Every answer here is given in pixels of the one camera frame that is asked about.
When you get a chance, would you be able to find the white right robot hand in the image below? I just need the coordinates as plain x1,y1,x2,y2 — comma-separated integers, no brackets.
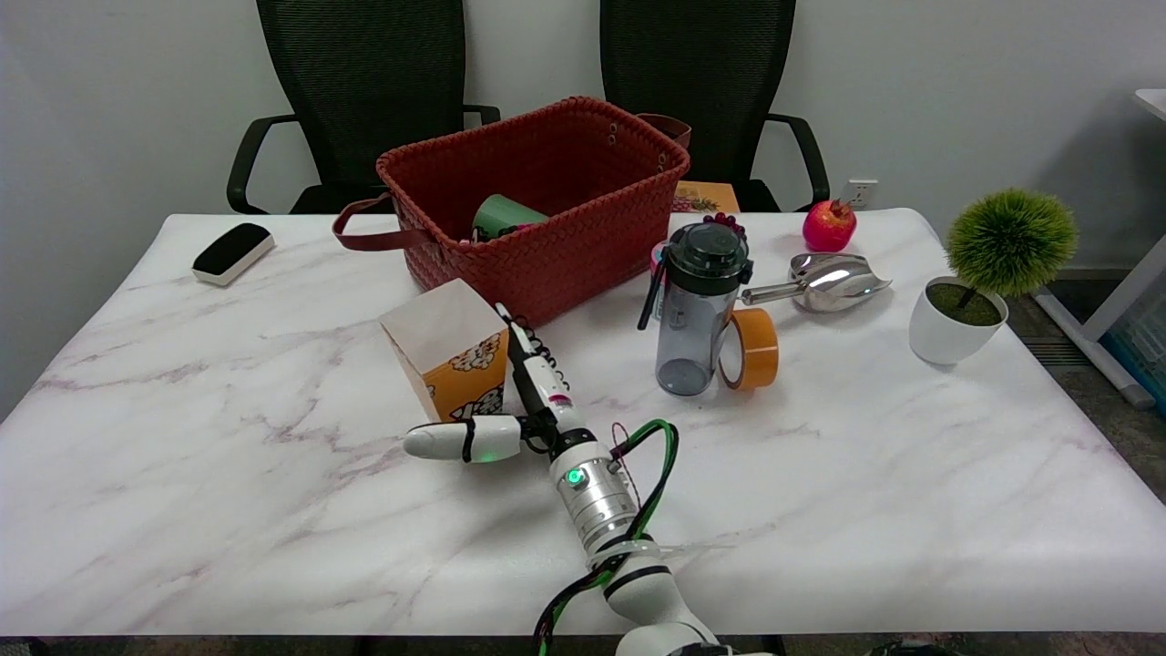
404,303,594,464

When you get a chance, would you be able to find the orange white popcorn box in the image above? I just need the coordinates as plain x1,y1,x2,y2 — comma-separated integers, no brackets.
378,278,511,426

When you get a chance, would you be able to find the flat orange printed box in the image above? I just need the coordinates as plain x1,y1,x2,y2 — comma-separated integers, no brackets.
672,180,742,215

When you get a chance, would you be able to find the red woven basket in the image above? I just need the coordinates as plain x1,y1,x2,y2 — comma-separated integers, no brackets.
331,96,692,340

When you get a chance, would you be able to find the grey bottle with black lid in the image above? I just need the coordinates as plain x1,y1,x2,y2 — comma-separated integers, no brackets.
637,221,755,398

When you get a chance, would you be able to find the green plastic cup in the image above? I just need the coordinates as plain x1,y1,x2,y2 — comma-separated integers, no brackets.
471,194,550,243

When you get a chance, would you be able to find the orange tape roll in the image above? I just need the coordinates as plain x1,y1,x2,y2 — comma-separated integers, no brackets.
718,308,782,392

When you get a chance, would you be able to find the shiny metal scoop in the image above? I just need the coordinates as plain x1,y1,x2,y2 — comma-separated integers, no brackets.
740,252,894,314

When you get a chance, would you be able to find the red pomegranate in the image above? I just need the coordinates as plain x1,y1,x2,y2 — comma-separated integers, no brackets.
803,200,859,253

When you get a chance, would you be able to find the black white board eraser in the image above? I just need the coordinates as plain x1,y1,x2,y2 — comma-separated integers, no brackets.
191,222,276,288

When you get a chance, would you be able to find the black mesh office chair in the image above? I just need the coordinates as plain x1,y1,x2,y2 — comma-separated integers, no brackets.
226,0,503,216
599,0,832,213

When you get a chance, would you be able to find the green ball plant white pot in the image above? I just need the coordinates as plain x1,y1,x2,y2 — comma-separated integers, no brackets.
908,188,1080,368

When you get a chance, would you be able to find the green robot cable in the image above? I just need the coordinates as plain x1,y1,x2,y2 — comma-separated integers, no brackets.
536,418,680,656

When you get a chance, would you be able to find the white cable tie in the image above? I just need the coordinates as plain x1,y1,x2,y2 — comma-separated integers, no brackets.
590,536,734,573

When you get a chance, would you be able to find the white desk frame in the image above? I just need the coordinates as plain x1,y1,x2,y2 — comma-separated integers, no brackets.
1034,88,1166,411

